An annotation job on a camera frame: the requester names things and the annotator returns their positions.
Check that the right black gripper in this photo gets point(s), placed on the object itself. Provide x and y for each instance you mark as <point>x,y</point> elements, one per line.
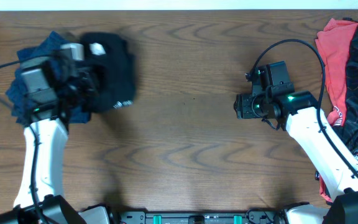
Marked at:
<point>243,109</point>

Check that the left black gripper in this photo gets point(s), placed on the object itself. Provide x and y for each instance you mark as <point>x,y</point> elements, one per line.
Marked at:
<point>91,83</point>

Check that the black t-shirt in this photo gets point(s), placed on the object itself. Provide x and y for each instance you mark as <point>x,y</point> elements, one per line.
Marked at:
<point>109,57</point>

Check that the red t-shirt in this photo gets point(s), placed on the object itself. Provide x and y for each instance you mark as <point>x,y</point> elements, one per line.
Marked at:
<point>333,44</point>

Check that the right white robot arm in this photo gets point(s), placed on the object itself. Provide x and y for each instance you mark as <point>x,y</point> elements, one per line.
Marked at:
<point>301,117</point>

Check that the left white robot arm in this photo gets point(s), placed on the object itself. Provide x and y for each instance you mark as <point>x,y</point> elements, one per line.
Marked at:
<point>53,87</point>

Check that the folded navy blue garment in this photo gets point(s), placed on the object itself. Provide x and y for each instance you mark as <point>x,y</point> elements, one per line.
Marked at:
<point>16,91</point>

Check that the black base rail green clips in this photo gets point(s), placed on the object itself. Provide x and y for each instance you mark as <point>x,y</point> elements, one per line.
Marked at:
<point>194,217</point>

